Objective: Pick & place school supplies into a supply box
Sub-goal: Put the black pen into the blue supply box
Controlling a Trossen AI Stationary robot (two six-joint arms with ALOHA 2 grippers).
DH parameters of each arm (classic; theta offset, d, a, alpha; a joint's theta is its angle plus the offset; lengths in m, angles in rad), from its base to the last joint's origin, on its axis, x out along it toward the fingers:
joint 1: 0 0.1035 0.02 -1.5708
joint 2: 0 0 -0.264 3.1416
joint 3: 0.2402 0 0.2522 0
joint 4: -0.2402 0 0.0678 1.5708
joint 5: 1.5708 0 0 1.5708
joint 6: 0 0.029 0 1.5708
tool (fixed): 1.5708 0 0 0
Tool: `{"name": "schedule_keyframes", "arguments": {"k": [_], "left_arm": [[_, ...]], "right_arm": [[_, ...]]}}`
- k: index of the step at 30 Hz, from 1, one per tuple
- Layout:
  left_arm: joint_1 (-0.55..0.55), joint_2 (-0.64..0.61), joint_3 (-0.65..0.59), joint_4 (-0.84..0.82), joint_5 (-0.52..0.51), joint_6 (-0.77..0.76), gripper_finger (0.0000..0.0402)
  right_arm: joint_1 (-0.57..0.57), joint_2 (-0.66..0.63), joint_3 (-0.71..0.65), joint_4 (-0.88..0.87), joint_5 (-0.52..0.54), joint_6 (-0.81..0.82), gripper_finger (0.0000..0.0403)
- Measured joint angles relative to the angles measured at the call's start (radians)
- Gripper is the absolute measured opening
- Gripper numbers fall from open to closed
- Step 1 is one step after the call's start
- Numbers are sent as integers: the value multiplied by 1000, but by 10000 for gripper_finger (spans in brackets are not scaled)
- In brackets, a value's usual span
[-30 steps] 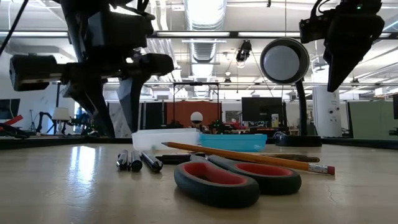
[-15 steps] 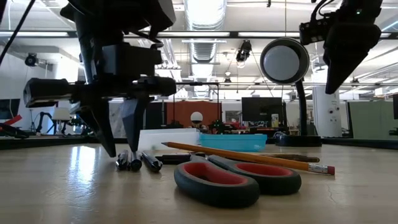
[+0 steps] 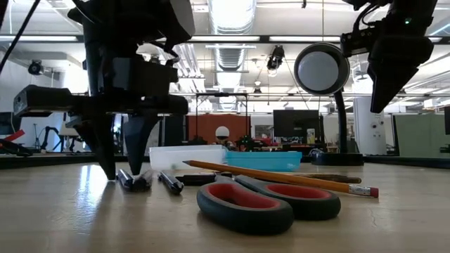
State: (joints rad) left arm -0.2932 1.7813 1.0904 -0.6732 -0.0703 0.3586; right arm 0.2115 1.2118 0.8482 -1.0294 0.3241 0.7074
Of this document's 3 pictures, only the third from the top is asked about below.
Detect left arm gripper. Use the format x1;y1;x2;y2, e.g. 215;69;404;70
13;56;189;181

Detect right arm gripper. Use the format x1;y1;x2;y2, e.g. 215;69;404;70
367;33;435;115

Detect clear plastic supply box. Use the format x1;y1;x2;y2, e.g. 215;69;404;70
148;144;229;171

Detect yellow pencil with eraser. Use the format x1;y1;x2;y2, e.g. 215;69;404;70
182;160;380;199

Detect blue plastic box lid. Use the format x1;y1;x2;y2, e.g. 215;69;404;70
224;150;304;173

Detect black red handled scissors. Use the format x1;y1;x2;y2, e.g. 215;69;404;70
175;171;342;236

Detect white round pillar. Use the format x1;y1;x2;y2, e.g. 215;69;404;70
352;96;388;156

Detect white lampshade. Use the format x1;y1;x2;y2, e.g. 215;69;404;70
58;122;80;138

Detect green partition panel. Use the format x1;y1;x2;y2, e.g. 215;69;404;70
392;113;450;158

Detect black round-head desk lamp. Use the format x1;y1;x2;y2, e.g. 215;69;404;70
293;41;365;167

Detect orange partition panel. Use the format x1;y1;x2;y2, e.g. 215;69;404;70
186;113;252;145

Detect black monitor screen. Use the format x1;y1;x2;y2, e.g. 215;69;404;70
273;109;321;143

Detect person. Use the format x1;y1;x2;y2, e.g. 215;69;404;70
212;126;237;147

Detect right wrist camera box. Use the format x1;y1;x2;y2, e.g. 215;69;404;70
340;30;383;58

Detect black overhead frame beam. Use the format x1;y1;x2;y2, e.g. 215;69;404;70
0;34;450;44

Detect black ceiling camera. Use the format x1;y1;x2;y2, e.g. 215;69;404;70
266;45;286;72
27;59;45;77

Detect black metal frame stand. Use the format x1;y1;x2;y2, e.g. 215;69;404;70
194;92;250;145

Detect black cable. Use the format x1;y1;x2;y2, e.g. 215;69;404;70
0;0;41;75

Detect silver ceiling duct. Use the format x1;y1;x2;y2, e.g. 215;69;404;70
206;0;258;110

